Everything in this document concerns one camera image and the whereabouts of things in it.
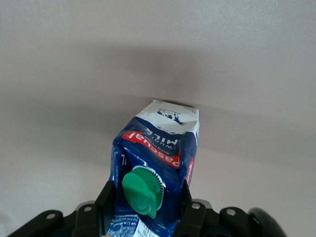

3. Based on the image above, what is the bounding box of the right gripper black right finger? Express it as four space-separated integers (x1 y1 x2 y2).
174 184 207 237

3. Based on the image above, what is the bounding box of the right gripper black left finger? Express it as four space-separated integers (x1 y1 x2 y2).
74 181 116 237

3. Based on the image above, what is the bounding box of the blue milk carton green cap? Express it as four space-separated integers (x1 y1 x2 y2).
106 99 200 237

